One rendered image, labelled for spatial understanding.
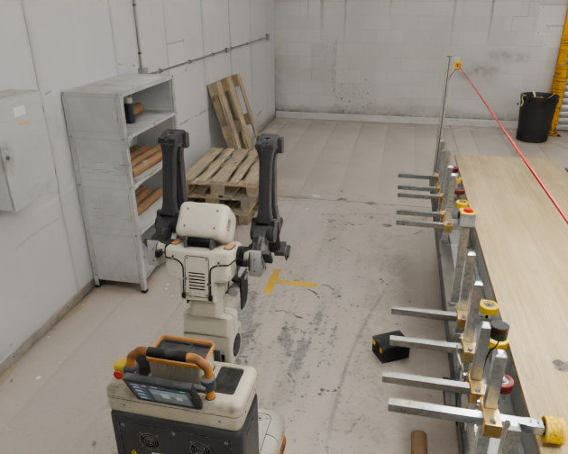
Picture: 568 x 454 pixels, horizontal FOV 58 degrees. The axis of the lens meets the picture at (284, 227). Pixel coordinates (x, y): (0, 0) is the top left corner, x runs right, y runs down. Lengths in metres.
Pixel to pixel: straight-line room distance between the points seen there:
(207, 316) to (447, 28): 7.99
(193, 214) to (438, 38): 7.89
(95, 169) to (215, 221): 2.04
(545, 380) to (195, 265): 1.35
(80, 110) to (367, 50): 6.55
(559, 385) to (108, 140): 3.05
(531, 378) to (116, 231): 3.01
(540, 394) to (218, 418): 1.13
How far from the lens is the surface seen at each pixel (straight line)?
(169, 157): 2.24
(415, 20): 9.55
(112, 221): 4.07
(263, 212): 2.13
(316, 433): 2.99
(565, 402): 2.06
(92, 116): 3.86
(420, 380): 2.04
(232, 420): 1.99
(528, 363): 2.18
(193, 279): 2.10
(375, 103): 9.72
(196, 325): 2.29
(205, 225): 2.06
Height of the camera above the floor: 2.16
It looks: 24 degrees down
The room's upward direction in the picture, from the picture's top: straight up
